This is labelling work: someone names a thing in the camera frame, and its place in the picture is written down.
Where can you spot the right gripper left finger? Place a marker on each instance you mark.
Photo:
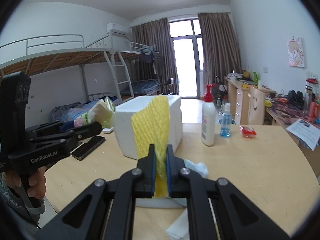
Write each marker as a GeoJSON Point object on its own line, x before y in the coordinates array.
{"type": "Point", "coordinates": [105, 209]}

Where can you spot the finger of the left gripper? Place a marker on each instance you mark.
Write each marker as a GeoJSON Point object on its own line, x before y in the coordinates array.
{"type": "Point", "coordinates": [76, 134]}
{"type": "Point", "coordinates": [56, 126]}

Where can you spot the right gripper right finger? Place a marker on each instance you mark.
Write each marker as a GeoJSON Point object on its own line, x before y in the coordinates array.
{"type": "Point", "coordinates": [216, 209]}

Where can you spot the white cloth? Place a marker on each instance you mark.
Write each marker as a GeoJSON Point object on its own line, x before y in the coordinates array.
{"type": "Point", "coordinates": [179, 229]}

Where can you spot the yellow foam net sleeve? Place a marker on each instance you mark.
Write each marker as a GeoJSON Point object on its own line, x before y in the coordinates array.
{"type": "Point", "coordinates": [151, 125]}

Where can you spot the blue patterned quilt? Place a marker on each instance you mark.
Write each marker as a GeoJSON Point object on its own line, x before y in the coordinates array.
{"type": "Point", "coordinates": [70, 112]}

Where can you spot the black smartphone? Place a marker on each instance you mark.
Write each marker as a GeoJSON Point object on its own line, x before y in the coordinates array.
{"type": "Point", "coordinates": [85, 149]}

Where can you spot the white remote control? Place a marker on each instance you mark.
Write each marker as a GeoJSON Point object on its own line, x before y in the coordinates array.
{"type": "Point", "coordinates": [107, 130]}

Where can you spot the white styrofoam box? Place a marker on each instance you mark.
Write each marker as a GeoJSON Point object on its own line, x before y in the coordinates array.
{"type": "Point", "coordinates": [123, 128]}

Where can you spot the red snack packet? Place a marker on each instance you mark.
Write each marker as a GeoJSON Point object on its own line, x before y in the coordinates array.
{"type": "Point", "coordinates": [247, 132]}

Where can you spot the blue checkered mattress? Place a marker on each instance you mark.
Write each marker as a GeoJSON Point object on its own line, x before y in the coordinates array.
{"type": "Point", "coordinates": [145, 87]}

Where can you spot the trash bin with liner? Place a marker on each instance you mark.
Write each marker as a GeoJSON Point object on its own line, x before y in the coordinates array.
{"type": "Point", "coordinates": [223, 121]}

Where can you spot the white lotion pump bottle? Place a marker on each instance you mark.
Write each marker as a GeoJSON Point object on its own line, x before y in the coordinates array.
{"type": "Point", "coordinates": [208, 117]}

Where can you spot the wooden chair smiley face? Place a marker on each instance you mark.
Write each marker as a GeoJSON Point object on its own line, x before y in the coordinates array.
{"type": "Point", "coordinates": [256, 112]}

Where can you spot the white air conditioner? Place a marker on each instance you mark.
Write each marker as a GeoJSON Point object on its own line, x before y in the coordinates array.
{"type": "Point", "coordinates": [117, 29]}

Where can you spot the wooden drawer desk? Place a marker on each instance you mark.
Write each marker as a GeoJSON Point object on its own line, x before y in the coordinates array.
{"type": "Point", "coordinates": [238, 97]}

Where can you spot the white printed paper sheet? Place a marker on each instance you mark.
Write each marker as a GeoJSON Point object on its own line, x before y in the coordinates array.
{"type": "Point", "coordinates": [306, 132]}

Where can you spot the wooden desk with patterned cloth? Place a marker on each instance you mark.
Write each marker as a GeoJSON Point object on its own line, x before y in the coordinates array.
{"type": "Point", "coordinates": [284, 115]}

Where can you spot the left brown curtain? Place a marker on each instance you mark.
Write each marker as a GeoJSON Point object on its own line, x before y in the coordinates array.
{"type": "Point", "coordinates": [160, 63]}

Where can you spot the brown curtain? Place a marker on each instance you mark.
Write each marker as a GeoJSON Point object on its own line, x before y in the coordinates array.
{"type": "Point", "coordinates": [160, 63]}
{"type": "Point", "coordinates": [221, 53]}

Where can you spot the red cylindrical container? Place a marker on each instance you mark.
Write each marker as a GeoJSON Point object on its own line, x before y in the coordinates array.
{"type": "Point", "coordinates": [313, 110]}

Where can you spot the clear water bottle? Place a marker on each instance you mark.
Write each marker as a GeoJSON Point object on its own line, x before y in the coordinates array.
{"type": "Point", "coordinates": [307, 97]}

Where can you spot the glass balcony door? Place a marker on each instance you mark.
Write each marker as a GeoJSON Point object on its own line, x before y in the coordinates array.
{"type": "Point", "coordinates": [187, 41]}

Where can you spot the right brown curtain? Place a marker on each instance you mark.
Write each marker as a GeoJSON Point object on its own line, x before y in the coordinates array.
{"type": "Point", "coordinates": [221, 53]}

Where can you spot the anime wall picture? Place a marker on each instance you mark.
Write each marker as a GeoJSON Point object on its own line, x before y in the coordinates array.
{"type": "Point", "coordinates": [296, 52]}

